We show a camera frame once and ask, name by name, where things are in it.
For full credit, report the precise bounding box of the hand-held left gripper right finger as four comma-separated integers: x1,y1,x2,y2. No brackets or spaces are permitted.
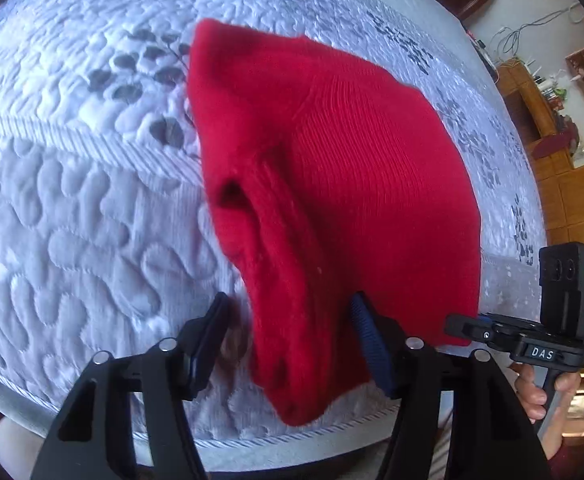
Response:
349,292,556,480

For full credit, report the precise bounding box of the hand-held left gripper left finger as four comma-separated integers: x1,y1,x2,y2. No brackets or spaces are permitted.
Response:
30,292,233,480

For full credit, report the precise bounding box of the red knit scarf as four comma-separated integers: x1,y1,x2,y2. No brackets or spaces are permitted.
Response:
187,18,483,427

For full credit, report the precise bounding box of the person's right hand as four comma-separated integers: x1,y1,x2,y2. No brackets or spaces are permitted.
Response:
515,371,583,461

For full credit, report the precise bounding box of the wooden cabinet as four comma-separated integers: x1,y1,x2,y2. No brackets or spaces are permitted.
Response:
496,62,584,411

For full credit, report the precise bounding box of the white quilted bedspread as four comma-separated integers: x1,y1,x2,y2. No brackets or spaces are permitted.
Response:
0,0,549,473

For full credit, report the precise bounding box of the white wall cable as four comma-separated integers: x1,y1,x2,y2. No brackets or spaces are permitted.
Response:
491,4,584,63

